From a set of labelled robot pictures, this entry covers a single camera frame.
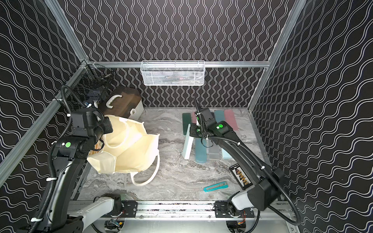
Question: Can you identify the light blue pencil case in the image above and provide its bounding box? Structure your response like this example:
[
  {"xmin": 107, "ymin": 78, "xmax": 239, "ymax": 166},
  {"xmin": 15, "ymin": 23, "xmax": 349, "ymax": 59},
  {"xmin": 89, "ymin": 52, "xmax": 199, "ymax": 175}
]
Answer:
[{"xmin": 221, "ymin": 148, "xmax": 233, "ymax": 160}]

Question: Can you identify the brown lidded storage box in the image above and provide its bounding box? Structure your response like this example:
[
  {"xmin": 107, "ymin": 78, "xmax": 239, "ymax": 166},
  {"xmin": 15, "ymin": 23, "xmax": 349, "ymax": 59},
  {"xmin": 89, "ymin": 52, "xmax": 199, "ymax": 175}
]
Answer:
[{"xmin": 99, "ymin": 86, "xmax": 144, "ymax": 120}]

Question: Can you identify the black card with brown items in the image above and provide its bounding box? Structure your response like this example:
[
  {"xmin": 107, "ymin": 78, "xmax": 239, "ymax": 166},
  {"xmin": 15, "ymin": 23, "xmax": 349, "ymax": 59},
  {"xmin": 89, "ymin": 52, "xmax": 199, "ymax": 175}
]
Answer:
[{"xmin": 229, "ymin": 164, "xmax": 253, "ymax": 190}]

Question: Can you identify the teal translucent pencil case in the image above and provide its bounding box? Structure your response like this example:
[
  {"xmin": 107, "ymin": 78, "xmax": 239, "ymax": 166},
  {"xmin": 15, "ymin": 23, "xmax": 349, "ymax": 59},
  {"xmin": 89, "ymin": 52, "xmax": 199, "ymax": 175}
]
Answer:
[{"xmin": 214, "ymin": 110, "xmax": 225, "ymax": 123}]

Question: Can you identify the teal utility knife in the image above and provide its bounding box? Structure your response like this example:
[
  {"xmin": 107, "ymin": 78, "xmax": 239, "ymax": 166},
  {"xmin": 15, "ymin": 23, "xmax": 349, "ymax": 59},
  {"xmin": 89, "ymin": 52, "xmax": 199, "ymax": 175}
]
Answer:
[{"xmin": 203, "ymin": 182, "xmax": 229, "ymax": 192}]

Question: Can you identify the white pencil case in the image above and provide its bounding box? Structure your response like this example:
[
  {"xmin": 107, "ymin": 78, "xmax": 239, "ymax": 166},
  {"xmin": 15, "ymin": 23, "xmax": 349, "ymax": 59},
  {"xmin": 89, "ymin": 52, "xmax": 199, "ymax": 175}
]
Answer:
[{"xmin": 182, "ymin": 124, "xmax": 194, "ymax": 160}]

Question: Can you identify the black wire basket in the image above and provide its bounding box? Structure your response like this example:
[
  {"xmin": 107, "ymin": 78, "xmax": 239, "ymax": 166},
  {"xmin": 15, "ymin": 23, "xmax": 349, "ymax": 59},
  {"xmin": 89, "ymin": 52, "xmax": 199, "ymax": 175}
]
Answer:
[{"xmin": 65, "ymin": 65, "xmax": 115, "ymax": 111}]

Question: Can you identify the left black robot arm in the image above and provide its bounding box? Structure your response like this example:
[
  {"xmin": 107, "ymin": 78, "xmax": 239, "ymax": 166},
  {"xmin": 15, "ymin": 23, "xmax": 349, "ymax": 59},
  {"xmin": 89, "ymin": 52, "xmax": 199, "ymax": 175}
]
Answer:
[{"xmin": 17, "ymin": 85, "xmax": 113, "ymax": 233}]

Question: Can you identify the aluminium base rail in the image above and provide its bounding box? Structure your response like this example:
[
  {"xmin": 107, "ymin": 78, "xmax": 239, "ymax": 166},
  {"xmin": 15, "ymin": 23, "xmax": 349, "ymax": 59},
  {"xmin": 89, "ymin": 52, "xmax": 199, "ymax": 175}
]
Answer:
[{"xmin": 58, "ymin": 200, "xmax": 295, "ymax": 219}]

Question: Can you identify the green pencil case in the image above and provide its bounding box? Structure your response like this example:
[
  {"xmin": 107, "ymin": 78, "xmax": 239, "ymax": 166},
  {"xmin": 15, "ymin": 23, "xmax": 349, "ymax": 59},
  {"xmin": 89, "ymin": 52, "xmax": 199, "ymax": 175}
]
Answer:
[{"xmin": 182, "ymin": 113, "xmax": 192, "ymax": 136}]

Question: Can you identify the cream canvas tote bag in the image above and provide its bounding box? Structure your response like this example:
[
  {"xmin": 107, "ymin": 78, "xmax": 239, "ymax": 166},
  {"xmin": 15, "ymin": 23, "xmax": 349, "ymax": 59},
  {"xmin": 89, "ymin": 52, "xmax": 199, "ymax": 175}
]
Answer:
[{"xmin": 87, "ymin": 115, "xmax": 160, "ymax": 186}]

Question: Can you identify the pale blue translucent pencil case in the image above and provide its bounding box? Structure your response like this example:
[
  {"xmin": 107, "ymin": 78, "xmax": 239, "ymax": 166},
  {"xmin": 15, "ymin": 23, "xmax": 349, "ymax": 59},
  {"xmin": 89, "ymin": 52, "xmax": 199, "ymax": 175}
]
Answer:
[{"xmin": 195, "ymin": 138, "xmax": 207, "ymax": 164}]

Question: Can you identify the grey pencil case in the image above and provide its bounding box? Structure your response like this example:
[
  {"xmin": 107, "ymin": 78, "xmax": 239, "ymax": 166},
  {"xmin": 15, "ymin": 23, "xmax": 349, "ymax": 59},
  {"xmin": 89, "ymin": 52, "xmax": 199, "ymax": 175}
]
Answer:
[{"xmin": 207, "ymin": 139, "xmax": 221, "ymax": 160}]

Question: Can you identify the white wire mesh basket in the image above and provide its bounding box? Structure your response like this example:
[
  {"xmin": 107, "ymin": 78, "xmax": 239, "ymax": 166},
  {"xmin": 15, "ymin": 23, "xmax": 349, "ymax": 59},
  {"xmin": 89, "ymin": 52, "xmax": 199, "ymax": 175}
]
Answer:
[{"xmin": 140, "ymin": 60, "xmax": 206, "ymax": 86}]

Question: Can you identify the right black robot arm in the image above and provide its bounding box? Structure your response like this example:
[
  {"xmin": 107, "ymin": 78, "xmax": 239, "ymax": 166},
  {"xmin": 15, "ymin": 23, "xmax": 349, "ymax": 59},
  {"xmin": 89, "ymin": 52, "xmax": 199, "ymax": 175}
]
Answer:
[{"xmin": 190, "ymin": 97, "xmax": 301, "ymax": 226}]

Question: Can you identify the pink pencil case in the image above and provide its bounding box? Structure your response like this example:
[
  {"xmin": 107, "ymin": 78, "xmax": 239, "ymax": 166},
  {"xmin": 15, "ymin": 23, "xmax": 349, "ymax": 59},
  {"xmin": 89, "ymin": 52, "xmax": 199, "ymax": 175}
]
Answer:
[
  {"xmin": 191, "ymin": 112, "xmax": 197, "ymax": 124},
  {"xmin": 224, "ymin": 109, "xmax": 239, "ymax": 131}
]

